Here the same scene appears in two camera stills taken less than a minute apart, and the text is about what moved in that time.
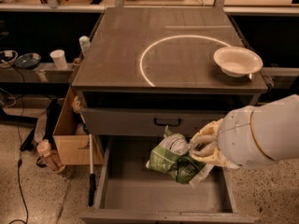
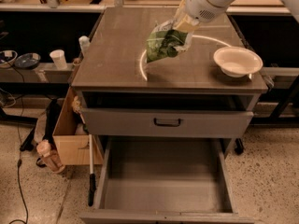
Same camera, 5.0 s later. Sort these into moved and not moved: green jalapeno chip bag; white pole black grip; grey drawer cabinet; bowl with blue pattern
Moved: green jalapeno chip bag
Not moved: bowl with blue pattern; grey drawer cabinet; white pole black grip
